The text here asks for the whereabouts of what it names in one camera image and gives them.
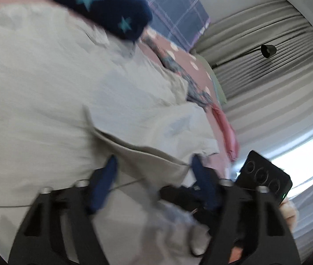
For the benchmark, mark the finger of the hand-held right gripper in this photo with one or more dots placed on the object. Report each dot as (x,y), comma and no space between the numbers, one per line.
(178,196)

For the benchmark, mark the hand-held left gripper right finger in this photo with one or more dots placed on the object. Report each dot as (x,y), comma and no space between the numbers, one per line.
(203,182)

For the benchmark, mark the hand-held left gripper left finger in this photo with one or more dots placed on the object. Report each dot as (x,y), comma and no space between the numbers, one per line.
(105,182)

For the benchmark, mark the light grey garment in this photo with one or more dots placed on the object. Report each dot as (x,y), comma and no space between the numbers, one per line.
(48,93)

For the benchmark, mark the person's right hand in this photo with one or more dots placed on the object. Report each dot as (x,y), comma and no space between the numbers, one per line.
(290,214)

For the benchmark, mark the pink cloth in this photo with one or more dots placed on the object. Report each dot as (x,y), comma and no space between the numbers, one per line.
(228,135)

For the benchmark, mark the dark floral patterned cloth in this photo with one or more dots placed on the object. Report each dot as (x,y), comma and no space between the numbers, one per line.
(195,91)

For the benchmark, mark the light green cloth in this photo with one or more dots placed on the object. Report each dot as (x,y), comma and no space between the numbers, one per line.
(217,85)

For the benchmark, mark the black lamp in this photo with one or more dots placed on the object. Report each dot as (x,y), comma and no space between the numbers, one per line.
(268,50)

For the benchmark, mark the pink polka-dot blanket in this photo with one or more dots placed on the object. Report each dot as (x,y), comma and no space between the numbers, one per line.
(174,52)

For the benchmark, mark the grey curtain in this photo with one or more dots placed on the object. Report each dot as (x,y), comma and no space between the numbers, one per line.
(255,24)

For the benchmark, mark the blue plaid pillow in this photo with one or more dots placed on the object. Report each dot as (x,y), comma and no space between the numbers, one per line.
(173,11)

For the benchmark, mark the navy star-print fleece cloth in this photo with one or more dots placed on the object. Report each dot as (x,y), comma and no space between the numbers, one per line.
(104,8)

